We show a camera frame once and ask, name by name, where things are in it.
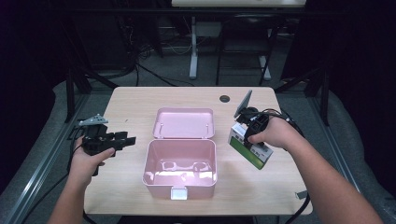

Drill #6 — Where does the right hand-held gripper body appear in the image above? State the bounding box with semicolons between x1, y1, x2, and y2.
233;90;270;134

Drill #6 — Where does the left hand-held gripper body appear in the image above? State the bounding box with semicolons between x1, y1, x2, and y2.
78;114;118;157

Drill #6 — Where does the white and green carton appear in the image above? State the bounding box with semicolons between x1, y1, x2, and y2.
228;121;274;171

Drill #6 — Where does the pink storage box white handle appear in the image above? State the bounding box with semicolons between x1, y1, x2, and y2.
142;107;219;201

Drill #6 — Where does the person's right hand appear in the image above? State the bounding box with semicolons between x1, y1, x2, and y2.
247;117;303;150

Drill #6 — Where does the person's left hand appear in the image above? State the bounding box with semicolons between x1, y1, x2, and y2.
68;136;116;188

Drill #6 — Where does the black metal stand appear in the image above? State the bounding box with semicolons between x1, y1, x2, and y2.
60;62;120;124
274;66;331;127

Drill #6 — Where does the black chair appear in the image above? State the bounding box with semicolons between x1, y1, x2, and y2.
215;13;286;87

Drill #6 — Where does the white desk leg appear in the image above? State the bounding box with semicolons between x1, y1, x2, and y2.
189;16;199;80

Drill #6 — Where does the left hand-held gripper cable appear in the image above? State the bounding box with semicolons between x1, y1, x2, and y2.
66;125;87;174

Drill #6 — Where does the hand-held gripper cable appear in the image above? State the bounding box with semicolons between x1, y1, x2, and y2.
66;125;87;174
261;108;312;224

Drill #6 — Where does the metal floor rail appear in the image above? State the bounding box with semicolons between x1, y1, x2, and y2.
306;96;377;224
3;92;90;224

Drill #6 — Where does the black floor cable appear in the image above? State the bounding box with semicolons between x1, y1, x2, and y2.
20;174;70;224
135;62;195;88

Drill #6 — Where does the right hand-held gripper cable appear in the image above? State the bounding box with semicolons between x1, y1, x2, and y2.
261;108;312;224

